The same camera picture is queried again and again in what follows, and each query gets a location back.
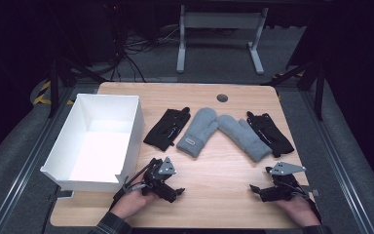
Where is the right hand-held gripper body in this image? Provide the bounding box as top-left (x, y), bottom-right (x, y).
top-left (258, 161), bottom-right (307, 203)

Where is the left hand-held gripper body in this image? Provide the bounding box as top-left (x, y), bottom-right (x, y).
top-left (141, 156), bottom-right (180, 204)

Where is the black glove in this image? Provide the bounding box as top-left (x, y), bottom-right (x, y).
top-left (142, 106), bottom-right (192, 152)
top-left (245, 110), bottom-right (296, 159)

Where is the plain grey mitten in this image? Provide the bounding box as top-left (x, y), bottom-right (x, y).
top-left (216, 114), bottom-right (274, 163)

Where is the grey mitten with label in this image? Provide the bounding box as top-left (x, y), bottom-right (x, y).
top-left (175, 107), bottom-right (219, 159)

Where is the white storage box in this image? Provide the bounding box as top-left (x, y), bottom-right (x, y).
top-left (39, 93), bottom-right (145, 193)

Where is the person's right hand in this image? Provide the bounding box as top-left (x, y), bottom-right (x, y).
top-left (274, 194), bottom-right (321, 228)

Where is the person's left hand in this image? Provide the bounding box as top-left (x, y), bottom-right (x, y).
top-left (110, 176), bottom-right (154, 220)

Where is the black tripod stand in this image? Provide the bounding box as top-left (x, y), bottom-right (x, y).
top-left (47, 57), bottom-right (107, 119)
top-left (261, 59), bottom-right (326, 122)

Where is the yellow black hazard tape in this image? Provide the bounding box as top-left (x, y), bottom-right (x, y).
top-left (32, 80), bottom-right (76, 106)

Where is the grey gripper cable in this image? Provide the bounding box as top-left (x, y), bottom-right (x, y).
top-left (290, 181), bottom-right (320, 200)
top-left (109, 175), bottom-right (148, 211)

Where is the aluminium floor rail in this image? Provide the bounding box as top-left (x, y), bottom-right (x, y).
top-left (0, 87), bottom-right (76, 234)
top-left (300, 91), bottom-right (374, 234)

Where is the bundle of black floor cables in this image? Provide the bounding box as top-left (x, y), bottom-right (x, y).
top-left (108, 22), bottom-right (181, 83)

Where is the white metal desk frame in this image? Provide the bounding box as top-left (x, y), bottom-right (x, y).
top-left (175, 4), bottom-right (270, 76)

